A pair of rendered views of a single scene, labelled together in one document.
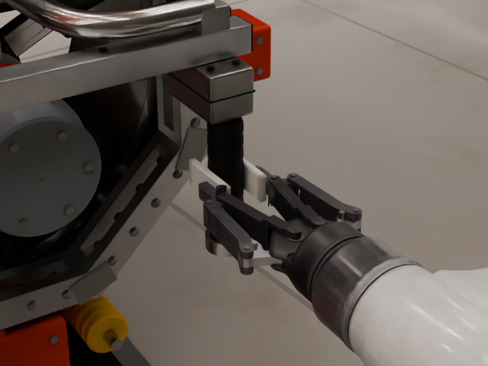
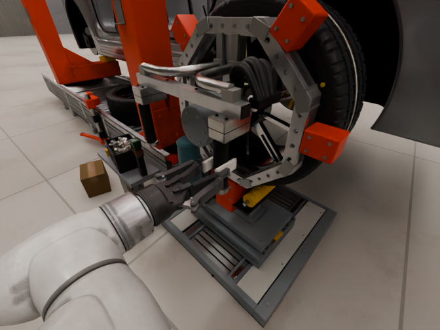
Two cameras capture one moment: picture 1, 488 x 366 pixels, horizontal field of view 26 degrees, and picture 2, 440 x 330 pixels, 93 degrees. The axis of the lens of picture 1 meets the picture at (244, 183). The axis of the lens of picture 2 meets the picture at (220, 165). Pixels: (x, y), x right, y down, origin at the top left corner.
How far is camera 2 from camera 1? 0.93 m
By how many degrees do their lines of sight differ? 63
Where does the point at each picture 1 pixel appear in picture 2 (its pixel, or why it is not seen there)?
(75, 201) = (201, 141)
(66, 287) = (238, 177)
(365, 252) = (120, 199)
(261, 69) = (325, 157)
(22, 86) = (171, 87)
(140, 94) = not seen: hidden behind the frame
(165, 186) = (272, 173)
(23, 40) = not seen: hidden behind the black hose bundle
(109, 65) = (191, 93)
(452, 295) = (57, 234)
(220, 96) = (211, 127)
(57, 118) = (198, 110)
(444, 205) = not seen: outside the picture
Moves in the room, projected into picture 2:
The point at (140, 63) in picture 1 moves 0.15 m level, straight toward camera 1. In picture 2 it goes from (200, 99) to (131, 107)
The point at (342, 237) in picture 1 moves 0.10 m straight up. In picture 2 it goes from (142, 192) to (128, 143)
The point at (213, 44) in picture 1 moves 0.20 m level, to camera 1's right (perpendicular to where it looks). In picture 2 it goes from (224, 107) to (263, 158)
